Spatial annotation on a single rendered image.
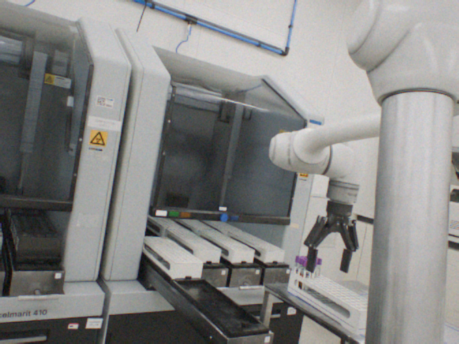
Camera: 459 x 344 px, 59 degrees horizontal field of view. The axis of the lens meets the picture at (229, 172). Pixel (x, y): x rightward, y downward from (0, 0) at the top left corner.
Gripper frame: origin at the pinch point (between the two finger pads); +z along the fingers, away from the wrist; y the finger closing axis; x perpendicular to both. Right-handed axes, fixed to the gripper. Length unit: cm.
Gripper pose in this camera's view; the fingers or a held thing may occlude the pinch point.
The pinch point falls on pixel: (327, 267)
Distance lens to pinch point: 127.8
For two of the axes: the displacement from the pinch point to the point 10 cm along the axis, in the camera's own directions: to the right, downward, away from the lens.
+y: 8.7, 1.3, 4.8
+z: -1.7, 9.8, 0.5
